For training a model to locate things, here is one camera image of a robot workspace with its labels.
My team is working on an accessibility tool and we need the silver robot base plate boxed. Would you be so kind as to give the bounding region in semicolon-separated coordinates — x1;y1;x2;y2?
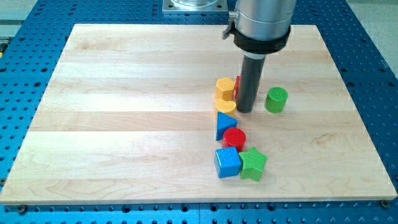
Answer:
162;0;228;13

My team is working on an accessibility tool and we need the yellow hexagon block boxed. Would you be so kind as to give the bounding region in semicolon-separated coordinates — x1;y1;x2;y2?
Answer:
215;77;236;101

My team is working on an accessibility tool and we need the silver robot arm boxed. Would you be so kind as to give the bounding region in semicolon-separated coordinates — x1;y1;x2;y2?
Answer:
223;0;296;113

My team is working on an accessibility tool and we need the red star block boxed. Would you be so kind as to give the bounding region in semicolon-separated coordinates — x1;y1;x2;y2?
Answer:
233;75;241;100

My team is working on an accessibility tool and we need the red cylinder block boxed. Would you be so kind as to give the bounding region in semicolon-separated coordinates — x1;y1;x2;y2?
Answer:
222;128;246;152

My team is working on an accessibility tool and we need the blue perforated table plate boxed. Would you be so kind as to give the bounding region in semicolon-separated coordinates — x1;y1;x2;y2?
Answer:
1;1;397;223

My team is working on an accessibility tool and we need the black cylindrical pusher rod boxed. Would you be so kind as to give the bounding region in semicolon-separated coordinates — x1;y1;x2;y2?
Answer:
237;55;265;113

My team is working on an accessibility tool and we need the green star block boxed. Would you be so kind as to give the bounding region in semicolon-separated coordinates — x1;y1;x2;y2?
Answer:
238;147;268;182

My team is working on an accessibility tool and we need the blue triangle block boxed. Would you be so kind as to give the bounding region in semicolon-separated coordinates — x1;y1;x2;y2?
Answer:
215;112;238;141

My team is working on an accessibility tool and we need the green cylinder block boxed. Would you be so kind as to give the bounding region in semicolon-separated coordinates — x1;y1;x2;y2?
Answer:
264;86;289;113

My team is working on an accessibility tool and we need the blue cube block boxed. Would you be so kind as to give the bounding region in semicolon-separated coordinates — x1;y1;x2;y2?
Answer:
214;147;241;179

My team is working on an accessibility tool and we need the light wooden board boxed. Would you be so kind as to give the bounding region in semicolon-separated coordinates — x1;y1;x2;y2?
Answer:
1;24;397;205

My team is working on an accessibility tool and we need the yellow heart block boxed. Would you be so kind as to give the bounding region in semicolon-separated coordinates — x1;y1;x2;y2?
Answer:
215;98;236;117

